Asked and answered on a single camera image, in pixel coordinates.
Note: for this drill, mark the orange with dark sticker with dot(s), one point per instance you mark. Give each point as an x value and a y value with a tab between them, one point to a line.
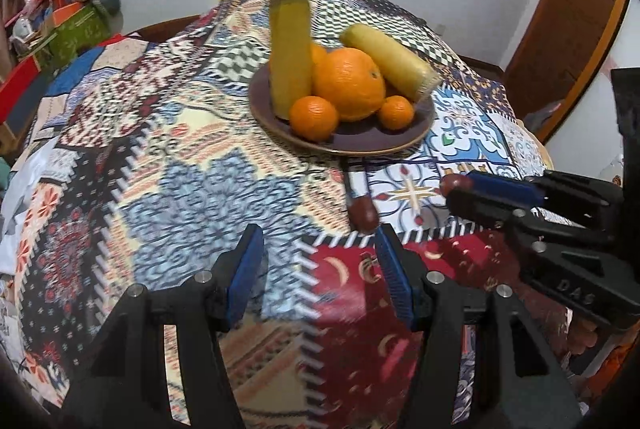
318	55

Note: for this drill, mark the dark red jujube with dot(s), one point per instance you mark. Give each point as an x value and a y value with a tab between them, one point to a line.
364	215
454	183

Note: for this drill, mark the patchwork patterned tablecloth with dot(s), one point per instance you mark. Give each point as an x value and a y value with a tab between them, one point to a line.
175	159

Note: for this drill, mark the brown round plate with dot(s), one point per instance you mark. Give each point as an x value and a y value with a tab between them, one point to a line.
360	141

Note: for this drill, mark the green patterned box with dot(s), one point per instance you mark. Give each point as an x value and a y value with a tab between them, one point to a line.
77	31

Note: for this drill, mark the yellow corn cob piece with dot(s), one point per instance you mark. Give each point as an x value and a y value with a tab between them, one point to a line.
390	59
290	54

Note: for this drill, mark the small tangerine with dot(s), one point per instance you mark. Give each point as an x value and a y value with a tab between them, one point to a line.
396	112

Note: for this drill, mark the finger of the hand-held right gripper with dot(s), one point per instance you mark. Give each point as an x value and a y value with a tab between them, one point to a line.
505	188
560	269

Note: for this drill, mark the dark wooden furniture edge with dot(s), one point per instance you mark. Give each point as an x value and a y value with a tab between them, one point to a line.
160	29

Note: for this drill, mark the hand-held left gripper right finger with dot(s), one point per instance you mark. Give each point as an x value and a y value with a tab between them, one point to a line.
395	274

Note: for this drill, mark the red flat box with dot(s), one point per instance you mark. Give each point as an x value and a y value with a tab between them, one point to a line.
17	89

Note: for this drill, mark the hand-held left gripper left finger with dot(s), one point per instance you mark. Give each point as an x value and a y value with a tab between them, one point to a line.
245	269

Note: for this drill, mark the orange box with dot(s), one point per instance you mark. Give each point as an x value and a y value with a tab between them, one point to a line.
67	13

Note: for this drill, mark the large orange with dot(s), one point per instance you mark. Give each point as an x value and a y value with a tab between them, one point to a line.
350	84

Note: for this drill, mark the person's right hand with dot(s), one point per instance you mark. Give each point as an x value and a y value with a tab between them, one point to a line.
582	336

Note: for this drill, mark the white crumpled cloth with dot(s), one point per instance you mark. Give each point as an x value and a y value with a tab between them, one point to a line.
15	209

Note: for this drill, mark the orange clothing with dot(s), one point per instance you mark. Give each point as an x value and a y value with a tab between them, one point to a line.
620	364

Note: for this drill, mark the medium tangerine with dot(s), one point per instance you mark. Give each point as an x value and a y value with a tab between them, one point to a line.
314	118

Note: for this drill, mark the brown wooden door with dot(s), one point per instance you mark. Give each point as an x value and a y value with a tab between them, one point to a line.
565	19

